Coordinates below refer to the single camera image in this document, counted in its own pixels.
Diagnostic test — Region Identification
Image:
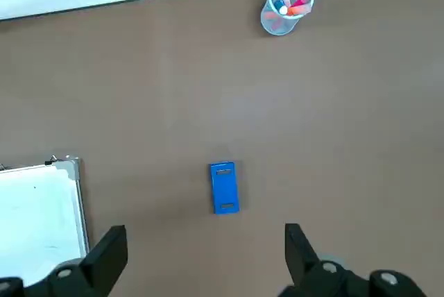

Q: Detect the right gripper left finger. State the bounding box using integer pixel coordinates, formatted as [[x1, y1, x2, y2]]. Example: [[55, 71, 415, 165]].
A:
[[0, 226, 128, 297]]

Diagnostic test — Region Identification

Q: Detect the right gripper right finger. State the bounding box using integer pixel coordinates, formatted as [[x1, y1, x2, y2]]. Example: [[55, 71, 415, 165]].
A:
[[279, 223, 427, 297]]

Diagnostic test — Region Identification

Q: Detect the blue plastic eraser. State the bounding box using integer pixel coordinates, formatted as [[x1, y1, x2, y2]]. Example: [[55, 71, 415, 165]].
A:
[[209, 160, 241, 215]]

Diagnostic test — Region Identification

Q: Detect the metal framed whiteboard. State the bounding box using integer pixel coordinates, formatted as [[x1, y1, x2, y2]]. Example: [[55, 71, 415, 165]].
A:
[[0, 155, 90, 287]]

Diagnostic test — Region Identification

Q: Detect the clear plastic pen cup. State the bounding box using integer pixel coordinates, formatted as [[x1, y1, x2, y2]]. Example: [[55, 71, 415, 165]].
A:
[[260, 0, 316, 37]]

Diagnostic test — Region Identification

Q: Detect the orange highlighter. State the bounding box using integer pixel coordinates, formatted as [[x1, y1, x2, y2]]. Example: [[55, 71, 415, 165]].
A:
[[287, 3, 312, 17]]

